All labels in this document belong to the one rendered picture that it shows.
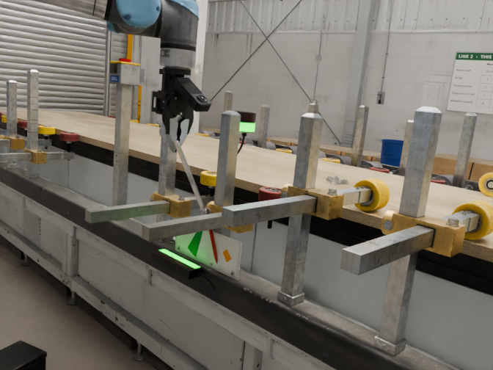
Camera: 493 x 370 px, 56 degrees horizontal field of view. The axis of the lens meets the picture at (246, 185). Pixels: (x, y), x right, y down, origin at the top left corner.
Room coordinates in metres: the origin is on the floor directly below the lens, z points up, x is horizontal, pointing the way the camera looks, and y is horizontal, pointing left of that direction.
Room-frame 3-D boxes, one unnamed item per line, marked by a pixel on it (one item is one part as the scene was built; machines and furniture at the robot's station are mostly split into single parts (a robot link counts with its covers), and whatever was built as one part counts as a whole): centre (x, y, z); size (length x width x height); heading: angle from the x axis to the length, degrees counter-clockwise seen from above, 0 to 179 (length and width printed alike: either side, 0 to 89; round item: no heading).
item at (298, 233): (1.01, -0.13, 0.89); 0.04 x 0.04 x 0.48; 47
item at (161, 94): (1.22, 0.21, 1.14); 0.09 x 0.08 x 0.12; 47
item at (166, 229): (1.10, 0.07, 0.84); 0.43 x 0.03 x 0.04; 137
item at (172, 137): (1.20, 0.22, 1.04); 0.06 x 0.03 x 0.09; 47
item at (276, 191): (1.26, -0.08, 0.85); 0.08 x 0.08 x 0.11
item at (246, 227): (1.16, 0.04, 0.85); 0.14 x 0.06 x 0.05; 47
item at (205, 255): (1.18, 0.09, 0.75); 0.26 x 0.01 x 0.10; 47
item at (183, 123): (1.23, 0.20, 1.04); 0.06 x 0.03 x 0.09; 47
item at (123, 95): (1.53, 0.43, 0.93); 0.05 x 0.05 x 0.45; 47
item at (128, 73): (1.53, 0.43, 1.18); 0.07 x 0.07 x 0.08; 47
